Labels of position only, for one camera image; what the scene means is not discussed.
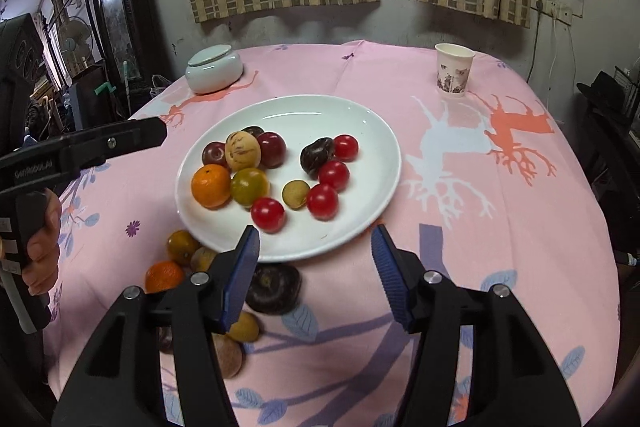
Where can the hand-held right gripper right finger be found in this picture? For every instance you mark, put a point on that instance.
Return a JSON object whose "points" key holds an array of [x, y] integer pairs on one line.
{"points": [[395, 292]]}

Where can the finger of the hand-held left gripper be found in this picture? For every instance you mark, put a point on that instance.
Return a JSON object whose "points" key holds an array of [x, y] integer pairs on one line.
{"points": [[130, 137]]}

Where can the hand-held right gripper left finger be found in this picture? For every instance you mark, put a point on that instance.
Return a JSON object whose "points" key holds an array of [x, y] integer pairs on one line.
{"points": [[240, 287]]}

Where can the red cherry tomato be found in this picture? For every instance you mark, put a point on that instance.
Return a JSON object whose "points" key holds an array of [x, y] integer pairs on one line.
{"points": [[322, 202], [334, 176], [268, 215], [346, 148]]}

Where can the purplish red plum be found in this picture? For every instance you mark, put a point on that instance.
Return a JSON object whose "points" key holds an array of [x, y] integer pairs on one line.
{"points": [[214, 153]]}

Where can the orange mandarin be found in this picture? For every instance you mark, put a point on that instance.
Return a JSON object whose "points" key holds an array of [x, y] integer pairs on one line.
{"points": [[164, 278], [211, 187]]}

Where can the white oval plate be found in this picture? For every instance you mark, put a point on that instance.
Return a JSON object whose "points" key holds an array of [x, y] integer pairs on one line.
{"points": [[365, 197]]}

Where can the green yellow tangerine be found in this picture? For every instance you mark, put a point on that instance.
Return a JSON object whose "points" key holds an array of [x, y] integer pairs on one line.
{"points": [[250, 187]]}

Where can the small yellow longan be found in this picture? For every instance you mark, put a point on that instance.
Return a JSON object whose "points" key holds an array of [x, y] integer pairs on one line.
{"points": [[296, 194], [246, 327]]}

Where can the spotted yellow passion fruit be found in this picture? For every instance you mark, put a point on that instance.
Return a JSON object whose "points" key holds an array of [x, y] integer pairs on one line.
{"points": [[242, 152]]}

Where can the dark water chestnut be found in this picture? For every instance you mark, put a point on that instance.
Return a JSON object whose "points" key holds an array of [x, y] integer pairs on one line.
{"points": [[253, 132], [317, 157], [166, 341]]}

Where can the dark red plum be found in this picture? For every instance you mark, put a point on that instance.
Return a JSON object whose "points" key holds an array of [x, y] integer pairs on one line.
{"points": [[272, 149]]}

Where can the person's left hand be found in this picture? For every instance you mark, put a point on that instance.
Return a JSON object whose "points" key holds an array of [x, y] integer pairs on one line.
{"points": [[47, 247]]}

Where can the dark plum on table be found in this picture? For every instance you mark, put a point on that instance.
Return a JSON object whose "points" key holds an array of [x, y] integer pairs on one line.
{"points": [[275, 289]]}

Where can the clear plastic bag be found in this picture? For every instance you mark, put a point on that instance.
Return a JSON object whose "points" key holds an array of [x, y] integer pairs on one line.
{"points": [[161, 87]]}

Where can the yellow orange tangerine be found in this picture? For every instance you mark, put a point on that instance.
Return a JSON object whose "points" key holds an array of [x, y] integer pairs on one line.
{"points": [[184, 247]]}

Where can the brownish green passion fruit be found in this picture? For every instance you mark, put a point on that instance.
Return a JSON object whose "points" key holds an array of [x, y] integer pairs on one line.
{"points": [[229, 357]]}

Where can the electric fan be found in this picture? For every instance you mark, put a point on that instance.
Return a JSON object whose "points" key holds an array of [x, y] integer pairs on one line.
{"points": [[76, 39]]}

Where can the pale green lidded ceramic jar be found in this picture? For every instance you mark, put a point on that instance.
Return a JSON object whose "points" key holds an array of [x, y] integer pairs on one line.
{"points": [[214, 69]]}

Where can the pink floral tablecloth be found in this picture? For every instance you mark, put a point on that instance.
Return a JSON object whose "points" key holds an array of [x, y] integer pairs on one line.
{"points": [[500, 232]]}

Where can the printed paper cup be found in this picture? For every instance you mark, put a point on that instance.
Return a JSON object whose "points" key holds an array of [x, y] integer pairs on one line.
{"points": [[454, 72]]}

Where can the black hat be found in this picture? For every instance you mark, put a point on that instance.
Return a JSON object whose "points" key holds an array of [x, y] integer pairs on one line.
{"points": [[602, 94]]}

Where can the white wall socket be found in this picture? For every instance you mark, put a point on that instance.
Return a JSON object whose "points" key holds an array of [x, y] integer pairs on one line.
{"points": [[557, 11]]}

